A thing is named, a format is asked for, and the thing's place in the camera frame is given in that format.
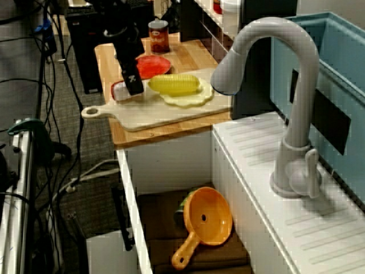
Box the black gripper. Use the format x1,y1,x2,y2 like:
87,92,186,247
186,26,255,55
113,30,146,97

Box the red rind toy cheese wedge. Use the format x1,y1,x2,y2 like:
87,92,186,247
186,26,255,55
111,80,143,102

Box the yellow toy corn cob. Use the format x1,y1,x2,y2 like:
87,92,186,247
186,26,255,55
148,74,201,96

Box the red round plate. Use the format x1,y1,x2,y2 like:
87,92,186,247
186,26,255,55
133,54,172,80

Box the light wooden cutting board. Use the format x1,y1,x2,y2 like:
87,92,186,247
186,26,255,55
81,67,233,133

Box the brown beans can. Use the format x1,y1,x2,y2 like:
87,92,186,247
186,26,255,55
148,19,171,54

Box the black computer tower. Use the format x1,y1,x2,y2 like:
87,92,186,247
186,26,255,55
65,5,120,95

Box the pale yellow scalloped plate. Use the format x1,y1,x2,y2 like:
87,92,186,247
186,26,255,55
158,78,215,109

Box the white cup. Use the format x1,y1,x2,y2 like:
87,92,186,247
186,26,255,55
220,0,243,37

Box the green toy can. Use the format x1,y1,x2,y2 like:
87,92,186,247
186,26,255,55
174,191,197,227

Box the white toy sink basin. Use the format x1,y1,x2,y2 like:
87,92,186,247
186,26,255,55
116,111,365,274

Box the grey toy faucet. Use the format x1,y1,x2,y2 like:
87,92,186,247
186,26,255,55
210,17,325,199

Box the teal plastic bin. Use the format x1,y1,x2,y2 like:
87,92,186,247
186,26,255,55
270,11,365,218

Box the black cable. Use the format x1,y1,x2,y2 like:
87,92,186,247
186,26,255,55
52,0,86,206
0,78,56,143

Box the white cable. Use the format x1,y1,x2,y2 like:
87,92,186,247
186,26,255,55
52,159,120,201

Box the blue cable connector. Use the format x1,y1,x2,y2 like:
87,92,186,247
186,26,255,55
33,19,52,35

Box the black cabinet handle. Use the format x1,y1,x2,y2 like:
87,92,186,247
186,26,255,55
111,185,136,252

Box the orange toy strainer with handle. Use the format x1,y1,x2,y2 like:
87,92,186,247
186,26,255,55
171,186,233,271

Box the white metal frame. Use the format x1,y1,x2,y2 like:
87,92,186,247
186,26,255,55
0,122,35,274

